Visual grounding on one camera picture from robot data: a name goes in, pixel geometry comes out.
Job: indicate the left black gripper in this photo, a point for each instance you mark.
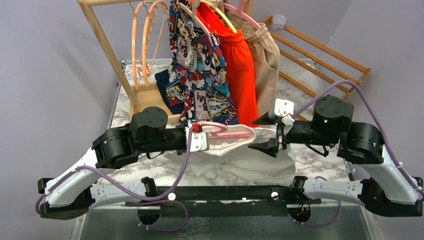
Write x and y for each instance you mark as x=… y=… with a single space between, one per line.
x=184 y=131

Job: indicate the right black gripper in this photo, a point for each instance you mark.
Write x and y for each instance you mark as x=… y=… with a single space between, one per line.
x=271 y=146

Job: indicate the white shorts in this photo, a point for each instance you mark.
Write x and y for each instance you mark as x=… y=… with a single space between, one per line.
x=230 y=162

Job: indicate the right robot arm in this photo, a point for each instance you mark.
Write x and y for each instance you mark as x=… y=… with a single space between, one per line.
x=386 y=193

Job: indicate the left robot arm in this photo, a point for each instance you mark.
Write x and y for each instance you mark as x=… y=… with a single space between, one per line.
x=72 y=193

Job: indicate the comic print shorts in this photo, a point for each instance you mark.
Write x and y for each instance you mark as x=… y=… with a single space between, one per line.
x=195 y=84

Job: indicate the orange shorts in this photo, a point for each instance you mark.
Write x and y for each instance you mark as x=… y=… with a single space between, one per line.
x=239 y=62

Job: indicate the beige shorts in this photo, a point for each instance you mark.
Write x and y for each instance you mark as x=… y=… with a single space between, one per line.
x=266 y=59

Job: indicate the orange hanger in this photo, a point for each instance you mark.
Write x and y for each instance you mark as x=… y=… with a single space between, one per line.
x=136 y=46
x=157 y=7

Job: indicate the yellow hanger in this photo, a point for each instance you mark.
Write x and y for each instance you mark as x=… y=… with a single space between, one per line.
x=220 y=13

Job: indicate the pink hanger with beige shorts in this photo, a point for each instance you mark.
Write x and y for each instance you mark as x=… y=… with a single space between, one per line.
x=239 y=10

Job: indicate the wooden hanger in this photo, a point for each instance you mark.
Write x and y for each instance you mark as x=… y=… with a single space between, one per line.
x=191 y=10

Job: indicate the wooden clothes rack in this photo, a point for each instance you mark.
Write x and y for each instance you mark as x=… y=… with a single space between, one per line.
x=141 y=98

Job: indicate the wooden slatted rack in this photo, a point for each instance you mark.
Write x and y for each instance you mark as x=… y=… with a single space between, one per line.
x=307 y=67

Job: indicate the clear plastic cup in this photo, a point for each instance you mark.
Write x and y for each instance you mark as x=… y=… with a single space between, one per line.
x=278 y=22

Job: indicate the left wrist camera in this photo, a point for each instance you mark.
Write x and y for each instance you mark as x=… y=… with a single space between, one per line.
x=198 y=140

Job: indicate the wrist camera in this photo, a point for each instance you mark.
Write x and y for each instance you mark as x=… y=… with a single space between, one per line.
x=282 y=110
x=198 y=140

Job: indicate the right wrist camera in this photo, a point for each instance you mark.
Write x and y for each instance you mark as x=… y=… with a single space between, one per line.
x=282 y=110

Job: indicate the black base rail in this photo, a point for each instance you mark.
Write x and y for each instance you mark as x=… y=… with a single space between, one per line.
x=227 y=201

